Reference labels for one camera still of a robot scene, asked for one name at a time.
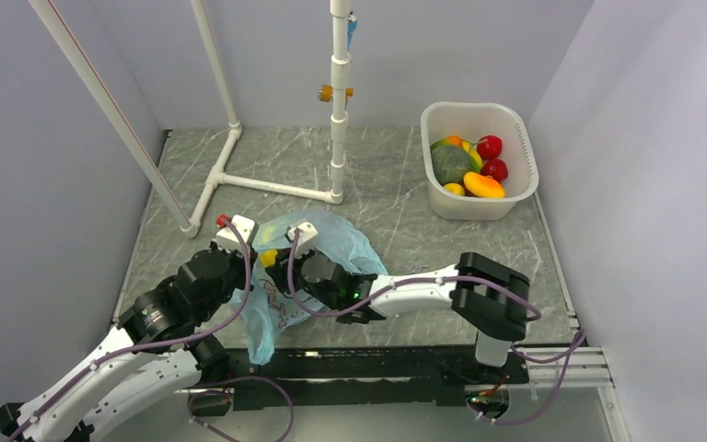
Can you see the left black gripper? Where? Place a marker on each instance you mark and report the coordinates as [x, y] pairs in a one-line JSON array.
[[242, 261]]

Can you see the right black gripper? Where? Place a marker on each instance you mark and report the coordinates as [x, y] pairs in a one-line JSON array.
[[280, 273]]

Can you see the light blue plastic bag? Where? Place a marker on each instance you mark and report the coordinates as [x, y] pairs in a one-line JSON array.
[[268, 312]]

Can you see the yellow fake lemon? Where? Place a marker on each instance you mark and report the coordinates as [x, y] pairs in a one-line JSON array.
[[455, 188]]

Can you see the orange fake mango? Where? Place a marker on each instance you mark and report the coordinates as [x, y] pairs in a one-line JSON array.
[[483, 186]]

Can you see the yellow fake banana bunch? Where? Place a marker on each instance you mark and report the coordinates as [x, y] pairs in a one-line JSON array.
[[269, 258]]

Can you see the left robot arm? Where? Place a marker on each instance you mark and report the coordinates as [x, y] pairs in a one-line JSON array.
[[153, 350]]

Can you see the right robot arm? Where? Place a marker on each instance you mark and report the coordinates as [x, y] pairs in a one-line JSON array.
[[488, 295]]

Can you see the yellow green fake fruit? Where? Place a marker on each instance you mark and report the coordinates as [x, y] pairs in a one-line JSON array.
[[476, 162]]

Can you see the red fake apple lower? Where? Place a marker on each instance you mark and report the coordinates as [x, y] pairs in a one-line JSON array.
[[496, 169]]

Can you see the red fake apple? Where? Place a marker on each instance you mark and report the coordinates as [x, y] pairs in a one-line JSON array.
[[496, 169], [489, 147]]

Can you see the red fake apple upper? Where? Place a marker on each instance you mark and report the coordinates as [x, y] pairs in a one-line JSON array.
[[489, 147]]

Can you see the white plastic basket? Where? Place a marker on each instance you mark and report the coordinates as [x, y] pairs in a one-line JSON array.
[[470, 121]]

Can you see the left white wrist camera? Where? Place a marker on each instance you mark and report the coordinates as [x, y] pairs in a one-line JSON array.
[[235, 231]]

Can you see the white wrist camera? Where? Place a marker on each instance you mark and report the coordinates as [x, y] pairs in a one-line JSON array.
[[235, 231], [302, 236]]

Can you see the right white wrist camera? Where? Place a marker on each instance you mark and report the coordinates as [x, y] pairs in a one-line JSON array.
[[302, 236]]

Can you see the white PVC pipe frame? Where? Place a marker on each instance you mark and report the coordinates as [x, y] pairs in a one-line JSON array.
[[336, 93]]

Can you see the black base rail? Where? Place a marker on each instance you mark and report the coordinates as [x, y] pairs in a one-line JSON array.
[[444, 375]]

